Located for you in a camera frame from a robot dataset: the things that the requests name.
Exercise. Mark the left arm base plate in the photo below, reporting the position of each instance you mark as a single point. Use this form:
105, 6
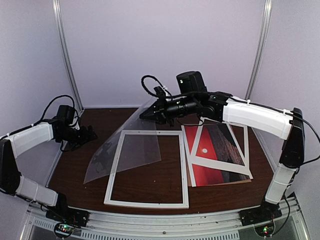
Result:
61, 212

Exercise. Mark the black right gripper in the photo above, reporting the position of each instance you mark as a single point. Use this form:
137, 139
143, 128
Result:
160, 108

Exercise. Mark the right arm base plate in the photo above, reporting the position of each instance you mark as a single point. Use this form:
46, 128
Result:
263, 213

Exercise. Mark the aluminium corner post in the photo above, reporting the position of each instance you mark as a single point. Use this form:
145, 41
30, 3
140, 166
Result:
65, 53
264, 30

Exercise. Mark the aluminium corner post right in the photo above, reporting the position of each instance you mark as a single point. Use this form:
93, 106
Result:
264, 30

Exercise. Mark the right controller board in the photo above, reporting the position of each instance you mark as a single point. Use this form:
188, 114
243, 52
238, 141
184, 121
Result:
265, 230

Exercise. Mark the aluminium front rail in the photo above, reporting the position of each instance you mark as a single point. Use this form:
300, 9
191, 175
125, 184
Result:
224, 225

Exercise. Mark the aluminium corner post left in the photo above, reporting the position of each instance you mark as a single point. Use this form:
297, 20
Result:
65, 53

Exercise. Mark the left controller board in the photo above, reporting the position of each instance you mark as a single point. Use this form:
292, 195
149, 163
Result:
63, 230

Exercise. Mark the clear acrylic sheet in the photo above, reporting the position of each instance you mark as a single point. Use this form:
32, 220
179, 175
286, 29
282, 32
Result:
135, 151

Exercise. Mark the controller board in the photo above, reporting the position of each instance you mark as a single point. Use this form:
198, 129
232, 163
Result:
265, 230
63, 230

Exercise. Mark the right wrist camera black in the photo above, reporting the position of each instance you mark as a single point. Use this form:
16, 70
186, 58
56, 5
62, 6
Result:
191, 81

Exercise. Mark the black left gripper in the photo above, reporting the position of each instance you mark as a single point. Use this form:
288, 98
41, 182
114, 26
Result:
84, 138

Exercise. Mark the white mat board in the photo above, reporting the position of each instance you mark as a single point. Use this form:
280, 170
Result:
192, 158

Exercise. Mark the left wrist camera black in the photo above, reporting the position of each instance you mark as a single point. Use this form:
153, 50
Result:
66, 113

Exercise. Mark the white picture frame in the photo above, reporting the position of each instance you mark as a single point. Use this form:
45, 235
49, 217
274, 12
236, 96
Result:
145, 205

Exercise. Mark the red and dark photo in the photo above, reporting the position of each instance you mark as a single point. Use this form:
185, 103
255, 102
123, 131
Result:
207, 175

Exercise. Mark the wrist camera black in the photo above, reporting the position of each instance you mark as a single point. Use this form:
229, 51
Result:
191, 81
66, 113

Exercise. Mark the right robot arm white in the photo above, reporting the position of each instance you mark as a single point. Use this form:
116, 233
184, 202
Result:
226, 108

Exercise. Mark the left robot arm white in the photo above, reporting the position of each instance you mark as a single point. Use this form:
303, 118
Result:
12, 145

